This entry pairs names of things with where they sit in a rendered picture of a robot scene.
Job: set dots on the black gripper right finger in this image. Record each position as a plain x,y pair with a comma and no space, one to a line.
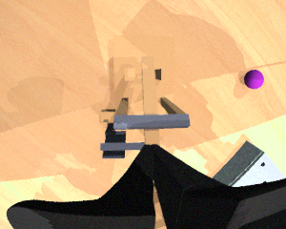
191,200

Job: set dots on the purple ball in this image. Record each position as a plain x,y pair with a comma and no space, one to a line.
253,79

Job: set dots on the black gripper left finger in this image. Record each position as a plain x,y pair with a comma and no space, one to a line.
127,205

